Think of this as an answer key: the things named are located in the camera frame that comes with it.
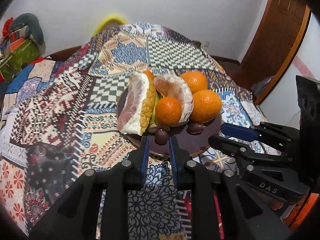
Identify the red plastic bag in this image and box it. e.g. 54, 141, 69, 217
2, 17, 14, 37

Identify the patchwork patterned tablecloth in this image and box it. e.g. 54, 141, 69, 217
1, 23, 265, 237

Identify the sugarcane piece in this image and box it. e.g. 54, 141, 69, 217
147, 92, 160, 134

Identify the dark purple plate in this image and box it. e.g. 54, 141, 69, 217
116, 87, 223, 158

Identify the large orange with sticker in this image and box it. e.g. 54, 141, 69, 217
180, 70, 208, 94

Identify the green storage box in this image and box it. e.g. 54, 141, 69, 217
1, 39, 40, 83

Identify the small tangerine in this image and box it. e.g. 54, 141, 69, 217
143, 70, 155, 80
155, 97, 182, 126

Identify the wooden door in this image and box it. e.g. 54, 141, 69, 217
240, 0, 311, 105

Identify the peeled pomelo segment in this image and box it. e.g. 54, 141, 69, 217
153, 74, 194, 126

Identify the pomelo piece with rind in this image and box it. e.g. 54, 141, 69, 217
117, 72, 156, 136

